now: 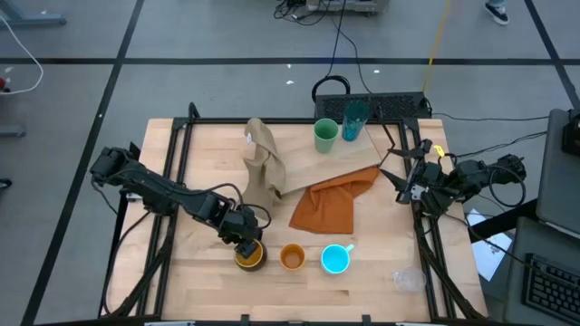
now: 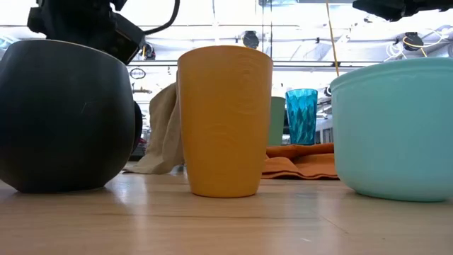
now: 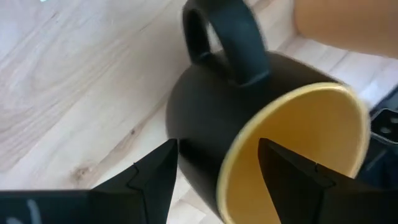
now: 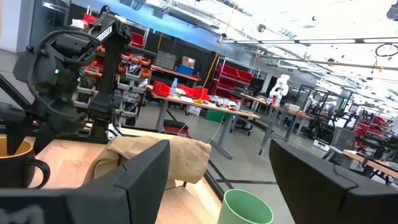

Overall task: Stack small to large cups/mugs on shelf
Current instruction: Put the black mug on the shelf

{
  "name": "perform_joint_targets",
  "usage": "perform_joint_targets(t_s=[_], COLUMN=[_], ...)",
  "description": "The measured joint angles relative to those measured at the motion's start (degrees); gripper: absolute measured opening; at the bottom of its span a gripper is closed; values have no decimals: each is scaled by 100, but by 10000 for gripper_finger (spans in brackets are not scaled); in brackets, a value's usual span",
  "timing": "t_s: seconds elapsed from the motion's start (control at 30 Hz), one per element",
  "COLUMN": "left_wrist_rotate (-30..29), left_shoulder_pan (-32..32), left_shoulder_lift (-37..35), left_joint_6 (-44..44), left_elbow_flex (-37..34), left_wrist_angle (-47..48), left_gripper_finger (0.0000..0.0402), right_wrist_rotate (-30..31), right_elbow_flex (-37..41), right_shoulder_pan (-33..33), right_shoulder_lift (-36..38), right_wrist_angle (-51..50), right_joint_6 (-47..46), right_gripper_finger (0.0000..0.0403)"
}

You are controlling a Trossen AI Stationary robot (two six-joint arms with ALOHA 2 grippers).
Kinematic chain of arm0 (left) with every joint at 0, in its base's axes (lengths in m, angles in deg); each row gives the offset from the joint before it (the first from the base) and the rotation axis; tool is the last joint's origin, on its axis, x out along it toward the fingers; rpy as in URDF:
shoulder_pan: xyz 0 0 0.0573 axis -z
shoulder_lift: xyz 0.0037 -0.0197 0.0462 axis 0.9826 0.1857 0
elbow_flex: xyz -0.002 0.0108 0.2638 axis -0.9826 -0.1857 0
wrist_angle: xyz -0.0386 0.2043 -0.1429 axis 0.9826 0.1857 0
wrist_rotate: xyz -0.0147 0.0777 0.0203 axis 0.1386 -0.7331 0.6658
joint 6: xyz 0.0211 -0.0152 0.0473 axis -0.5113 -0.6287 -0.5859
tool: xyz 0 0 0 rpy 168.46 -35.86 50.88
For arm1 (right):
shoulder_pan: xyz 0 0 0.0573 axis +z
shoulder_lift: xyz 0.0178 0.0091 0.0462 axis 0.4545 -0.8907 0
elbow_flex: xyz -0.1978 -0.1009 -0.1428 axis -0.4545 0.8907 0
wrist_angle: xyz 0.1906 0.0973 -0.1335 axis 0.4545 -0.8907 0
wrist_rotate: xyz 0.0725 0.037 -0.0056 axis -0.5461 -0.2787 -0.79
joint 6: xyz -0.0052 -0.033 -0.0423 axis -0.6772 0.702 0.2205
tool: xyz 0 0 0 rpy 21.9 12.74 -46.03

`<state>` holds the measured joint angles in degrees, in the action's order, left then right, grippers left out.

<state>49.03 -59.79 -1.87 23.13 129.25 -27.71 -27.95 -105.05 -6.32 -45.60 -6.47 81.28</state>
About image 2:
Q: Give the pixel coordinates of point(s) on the blue translucent faceted tumbler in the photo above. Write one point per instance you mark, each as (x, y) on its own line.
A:
(301, 117)

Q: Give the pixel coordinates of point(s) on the black hanging device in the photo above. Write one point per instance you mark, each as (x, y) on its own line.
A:
(412, 39)
(149, 51)
(250, 39)

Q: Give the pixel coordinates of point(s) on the black mug orange inside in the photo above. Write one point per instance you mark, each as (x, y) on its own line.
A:
(63, 117)

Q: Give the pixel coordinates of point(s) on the light blue bowl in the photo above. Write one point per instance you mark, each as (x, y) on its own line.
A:
(393, 131)

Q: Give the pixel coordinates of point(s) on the orange cloth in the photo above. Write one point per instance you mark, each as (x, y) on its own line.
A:
(301, 164)

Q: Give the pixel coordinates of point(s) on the beige cloth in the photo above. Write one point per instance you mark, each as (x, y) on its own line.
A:
(163, 141)

